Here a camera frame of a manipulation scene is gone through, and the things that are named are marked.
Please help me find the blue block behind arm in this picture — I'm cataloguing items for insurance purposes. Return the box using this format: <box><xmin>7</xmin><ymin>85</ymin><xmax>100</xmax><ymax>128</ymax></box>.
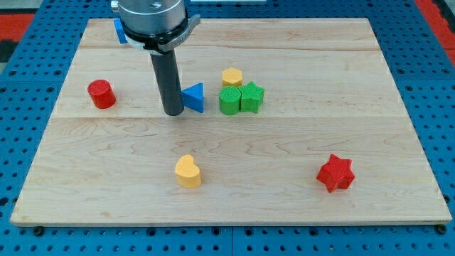
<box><xmin>114</xmin><ymin>18</ymin><xmax>127</xmax><ymax>44</ymax></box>

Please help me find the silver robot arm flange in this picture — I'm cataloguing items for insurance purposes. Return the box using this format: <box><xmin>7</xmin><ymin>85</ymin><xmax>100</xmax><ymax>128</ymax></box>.
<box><xmin>110</xmin><ymin>0</ymin><xmax>200</xmax><ymax>55</ymax></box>

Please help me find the blue triangle block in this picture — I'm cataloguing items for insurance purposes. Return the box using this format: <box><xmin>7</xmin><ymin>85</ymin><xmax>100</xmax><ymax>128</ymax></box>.
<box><xmin>181</xmin><ymin>82</ymin><xmax>204</xmax><ymax>113</ymax></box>

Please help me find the green cylinder block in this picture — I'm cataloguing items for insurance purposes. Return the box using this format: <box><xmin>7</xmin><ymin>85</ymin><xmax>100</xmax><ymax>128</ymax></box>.
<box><xmin>218</xmin><ymin>86</ymin><xmax>241</xmax><ymax>115</ymax></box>

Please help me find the green star block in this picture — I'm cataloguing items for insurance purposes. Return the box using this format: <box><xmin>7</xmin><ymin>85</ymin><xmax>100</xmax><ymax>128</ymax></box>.
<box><xmin>239</xmin><ymin>81</ymin><xmax>265</xmax><ymax>114</ymax></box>

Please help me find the yellow hexagon block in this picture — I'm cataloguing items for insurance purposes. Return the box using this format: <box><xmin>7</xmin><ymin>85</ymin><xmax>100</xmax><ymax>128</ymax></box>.
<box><xmin>222</xmin><ymin>68</ymin><xmax>242</xmax><ymax>87</ymax></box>

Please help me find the light wooden board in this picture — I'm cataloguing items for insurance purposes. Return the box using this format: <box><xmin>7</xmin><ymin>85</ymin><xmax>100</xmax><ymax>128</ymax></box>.
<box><xmin>11</xmin><ymin>18</ymin><xmax>452</xmax><ymax>227</ymax></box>

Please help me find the yellow heart block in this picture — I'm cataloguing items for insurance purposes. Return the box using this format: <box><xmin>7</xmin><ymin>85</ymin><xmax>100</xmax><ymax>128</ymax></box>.
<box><xmin>175</xmin><ymin>154</ymin><xmax>202</xmax><ymax>188</ymax></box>

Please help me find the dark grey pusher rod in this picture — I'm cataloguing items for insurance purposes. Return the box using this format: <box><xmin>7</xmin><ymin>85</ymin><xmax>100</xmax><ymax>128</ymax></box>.
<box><xmin>151</xmin><ymin>50</ymin><xmax>184</xmax><ymax>116</ymax></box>

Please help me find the red star block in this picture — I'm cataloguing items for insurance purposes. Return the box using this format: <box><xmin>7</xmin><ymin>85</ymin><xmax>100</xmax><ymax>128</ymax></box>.
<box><xmin>316</xmin><ymin>154</ymin><xmax>355</xmax><ymax>193</ymax></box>

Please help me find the red cylinder block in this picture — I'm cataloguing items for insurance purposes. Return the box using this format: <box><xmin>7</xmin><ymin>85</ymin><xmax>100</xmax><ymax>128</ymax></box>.
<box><xmin>87</xmin><ymin>80</ymin><xmax>116</xmax><ymax>109</ymax></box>

